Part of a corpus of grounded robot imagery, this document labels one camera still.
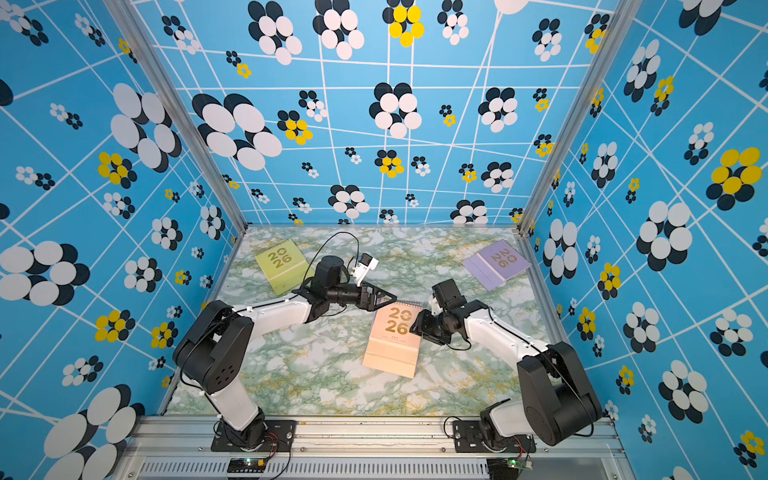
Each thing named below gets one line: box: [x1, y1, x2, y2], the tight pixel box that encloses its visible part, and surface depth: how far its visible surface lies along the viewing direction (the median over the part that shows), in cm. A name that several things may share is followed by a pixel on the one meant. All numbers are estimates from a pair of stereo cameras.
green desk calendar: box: [255, 239, 315, 296], surface depth 110 cm
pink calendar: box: [362, 301, 424, 379], surface depth 86 cm
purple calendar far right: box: [462, 240, 532, 292], surface depth 110 cm
